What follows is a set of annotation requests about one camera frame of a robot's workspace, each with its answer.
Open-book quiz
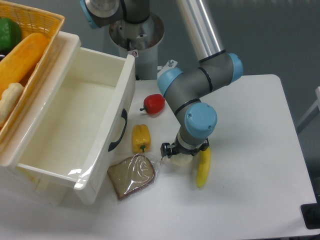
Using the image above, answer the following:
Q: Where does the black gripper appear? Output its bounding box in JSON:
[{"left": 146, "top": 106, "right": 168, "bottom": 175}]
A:
[{"left": 160, "top": 138, "right": 210, "bottom": 159}]

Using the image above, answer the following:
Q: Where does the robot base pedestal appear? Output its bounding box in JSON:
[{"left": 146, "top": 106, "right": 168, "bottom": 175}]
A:
[{"left": 109, "top": 13, "right": 165, "bottom": 80}]

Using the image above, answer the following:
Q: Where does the orange baguette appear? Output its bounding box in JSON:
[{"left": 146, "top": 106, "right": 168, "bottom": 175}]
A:
[{"left": 0, "top": 32, "right": 49, "bottom": 93}]

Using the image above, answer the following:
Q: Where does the yellow banana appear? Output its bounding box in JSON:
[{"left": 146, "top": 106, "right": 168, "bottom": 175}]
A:
[{"left": 196, "top": 147, "right": 211, "bottom": 188}]

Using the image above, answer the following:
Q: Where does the white frame at right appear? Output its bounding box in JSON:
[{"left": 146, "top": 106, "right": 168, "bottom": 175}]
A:
[{"left": 295, "top": 86, "right": 320, "bottom": 135}]

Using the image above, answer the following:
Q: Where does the pale bread roll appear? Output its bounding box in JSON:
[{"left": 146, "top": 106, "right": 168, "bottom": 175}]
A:
[{"left": 0, "top": 82, "right": 24, "bottom": 127}]

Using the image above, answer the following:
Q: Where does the white mounting bracket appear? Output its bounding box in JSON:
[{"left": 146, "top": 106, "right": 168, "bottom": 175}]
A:
[{"left": 157, "top": 59, "right": 178, "bottom": 79}]

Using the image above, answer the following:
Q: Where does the white plastic drawer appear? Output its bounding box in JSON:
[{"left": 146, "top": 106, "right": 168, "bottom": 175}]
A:
[{"left": 14, "top": 46, "right": 137, "bottom": 207}]

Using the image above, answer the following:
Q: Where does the green bell pepper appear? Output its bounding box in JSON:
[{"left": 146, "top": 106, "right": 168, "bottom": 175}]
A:
[{"left": 0, "top": 17, "right": 22, "bottom": 53}]

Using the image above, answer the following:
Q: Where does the black device at edge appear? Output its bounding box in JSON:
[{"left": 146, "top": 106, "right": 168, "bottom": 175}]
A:
[{"left": 300, "top": 203, "right": 320, "bottom": 230}]

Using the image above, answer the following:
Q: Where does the black drawer handle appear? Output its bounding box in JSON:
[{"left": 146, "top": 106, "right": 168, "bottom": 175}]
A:
[{"left": 107, "top": 108, "right": 129, "bottom": 153}]

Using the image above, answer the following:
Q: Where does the red bell pepper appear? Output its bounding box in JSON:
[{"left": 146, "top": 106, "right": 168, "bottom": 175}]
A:
[{"left": 139, "top": 94, "right": 165, "bottom": 115}]

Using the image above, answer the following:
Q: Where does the white drawer cabinet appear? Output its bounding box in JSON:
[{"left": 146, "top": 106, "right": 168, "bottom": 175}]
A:
[{"left": 0, "top": 31, "right": 83, "bottom": 208}]

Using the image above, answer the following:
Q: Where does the yellow wicker basket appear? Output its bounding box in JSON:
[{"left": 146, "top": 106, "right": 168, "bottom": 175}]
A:
[{"left": 0, "top": 0, "right": 65, "bottom": 141}]

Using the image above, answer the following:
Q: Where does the yellow bell pepper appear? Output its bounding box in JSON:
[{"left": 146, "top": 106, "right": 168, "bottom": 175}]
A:
[{"left": 131, "top": 124, "right": 151, "bottom": 154}]

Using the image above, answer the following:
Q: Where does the bread slice in plastic bag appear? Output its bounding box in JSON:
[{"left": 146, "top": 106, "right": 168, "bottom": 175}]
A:
[{"left": 107, "top": 152, "right": 168, "bottom": 201}]

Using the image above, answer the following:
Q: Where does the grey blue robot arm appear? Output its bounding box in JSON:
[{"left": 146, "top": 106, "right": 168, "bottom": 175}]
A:
[{"left": 80, "top": 0, "right": 244, "bottom": 158}]

